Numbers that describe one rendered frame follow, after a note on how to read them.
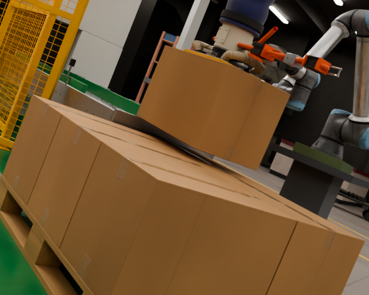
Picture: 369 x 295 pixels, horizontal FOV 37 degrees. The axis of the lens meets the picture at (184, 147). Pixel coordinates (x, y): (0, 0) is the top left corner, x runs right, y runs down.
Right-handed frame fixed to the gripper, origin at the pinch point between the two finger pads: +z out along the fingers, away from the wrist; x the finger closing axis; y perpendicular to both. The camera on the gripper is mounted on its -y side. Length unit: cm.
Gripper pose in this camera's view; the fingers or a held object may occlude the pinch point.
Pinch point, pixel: (267, 52)
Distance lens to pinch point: 258.0
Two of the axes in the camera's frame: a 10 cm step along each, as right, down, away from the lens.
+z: -7.6, -2.8, -5.8
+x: 3.9, -9.2, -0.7
